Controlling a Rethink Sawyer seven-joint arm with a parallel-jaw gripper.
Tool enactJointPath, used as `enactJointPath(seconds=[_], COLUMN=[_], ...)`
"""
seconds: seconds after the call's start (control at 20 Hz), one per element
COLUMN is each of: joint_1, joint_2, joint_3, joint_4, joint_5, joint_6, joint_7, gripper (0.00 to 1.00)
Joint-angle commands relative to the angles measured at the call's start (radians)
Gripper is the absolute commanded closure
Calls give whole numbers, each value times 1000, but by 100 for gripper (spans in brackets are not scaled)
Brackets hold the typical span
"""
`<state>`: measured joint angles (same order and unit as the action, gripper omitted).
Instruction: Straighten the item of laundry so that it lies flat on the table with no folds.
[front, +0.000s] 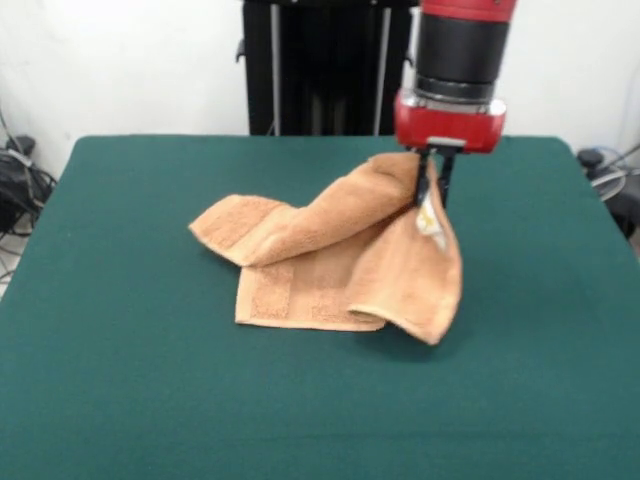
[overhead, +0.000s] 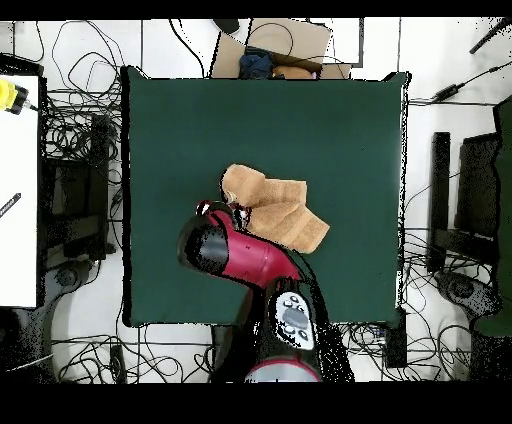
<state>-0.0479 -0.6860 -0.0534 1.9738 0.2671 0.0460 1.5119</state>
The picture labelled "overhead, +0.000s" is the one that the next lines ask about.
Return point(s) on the tan towel with white label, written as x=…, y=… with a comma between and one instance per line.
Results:
x=280, y=208

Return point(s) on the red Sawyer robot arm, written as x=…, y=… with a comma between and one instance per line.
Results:
x=256, y=260

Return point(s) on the orange cloth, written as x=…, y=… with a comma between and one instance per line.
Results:
x=292, y=72

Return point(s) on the black box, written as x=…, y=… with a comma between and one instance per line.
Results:
x=396, y=344

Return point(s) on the yellow and black tool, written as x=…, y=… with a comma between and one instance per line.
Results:
x=10, y=96

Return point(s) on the dark green table cloth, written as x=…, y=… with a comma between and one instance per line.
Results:
x=200, y=120

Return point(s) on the blue cloth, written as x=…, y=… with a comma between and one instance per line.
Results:
x=256, y=64

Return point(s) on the white table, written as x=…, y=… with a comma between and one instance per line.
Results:
x=18, y=200

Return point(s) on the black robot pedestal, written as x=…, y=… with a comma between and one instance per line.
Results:
x=223, y=348

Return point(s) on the black power adapter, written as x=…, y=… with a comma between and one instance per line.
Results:
x=448, y=92

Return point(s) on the cardboard box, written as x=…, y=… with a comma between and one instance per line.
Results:
x=304, y=38

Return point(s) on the black marker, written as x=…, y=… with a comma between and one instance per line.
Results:
x=10, y=204

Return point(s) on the black power strip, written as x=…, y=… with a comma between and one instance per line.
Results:
x=117, y=362

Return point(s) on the black tripod leg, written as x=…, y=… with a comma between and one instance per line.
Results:
x=490, y=36

